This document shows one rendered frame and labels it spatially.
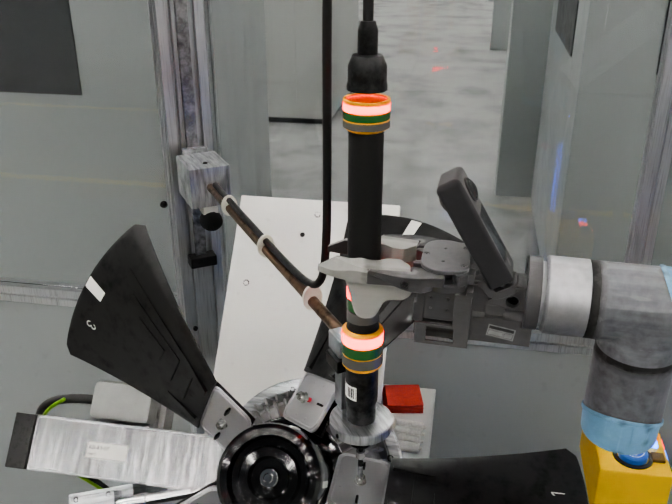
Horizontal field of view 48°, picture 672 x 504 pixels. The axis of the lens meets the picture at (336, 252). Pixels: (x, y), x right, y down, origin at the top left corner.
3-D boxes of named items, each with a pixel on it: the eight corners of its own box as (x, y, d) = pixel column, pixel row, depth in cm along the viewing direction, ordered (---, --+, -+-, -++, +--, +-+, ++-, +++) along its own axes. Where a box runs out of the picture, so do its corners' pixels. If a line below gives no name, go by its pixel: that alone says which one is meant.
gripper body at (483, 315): (405, 342, 73) (532, 358, 71) (410, 263, 69) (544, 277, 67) (415, 305, 80) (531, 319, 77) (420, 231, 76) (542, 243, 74)
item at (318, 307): (207, 191, 127) (206, 184, 126) (215, 190, 127) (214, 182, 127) (341, 346, 82) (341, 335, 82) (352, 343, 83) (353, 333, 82)
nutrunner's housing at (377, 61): (337, 438, 85) (338, 19, 66) (368, 429, 86) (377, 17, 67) (352, 459, 82) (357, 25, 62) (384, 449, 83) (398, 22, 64)
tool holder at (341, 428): (312, 406, 86) (311, 333, 82) (366, 391, 89) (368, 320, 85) (345, 454, 79) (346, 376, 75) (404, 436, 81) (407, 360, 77)
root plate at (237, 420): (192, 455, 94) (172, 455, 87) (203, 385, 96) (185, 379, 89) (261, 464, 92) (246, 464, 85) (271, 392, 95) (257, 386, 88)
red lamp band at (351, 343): (334, 334, 79) (334, 324, 79) (371, 325, 81) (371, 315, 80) (352, 354, 76) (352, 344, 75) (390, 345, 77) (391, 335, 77)
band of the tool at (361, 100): (335, 126, 70) (335, 95, 69) (376, 121, 71) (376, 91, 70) (355, 138, 66) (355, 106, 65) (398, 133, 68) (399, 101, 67)
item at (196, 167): (177, 194, 136) (173, 149, 132) (215, 189, 138) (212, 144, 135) (192, 213, 127) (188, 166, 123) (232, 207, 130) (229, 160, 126)
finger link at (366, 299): (315, 323, 73) (410, 326, 72) (315, 268, 70) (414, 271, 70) (317, 307, 76) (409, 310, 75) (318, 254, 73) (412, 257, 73)
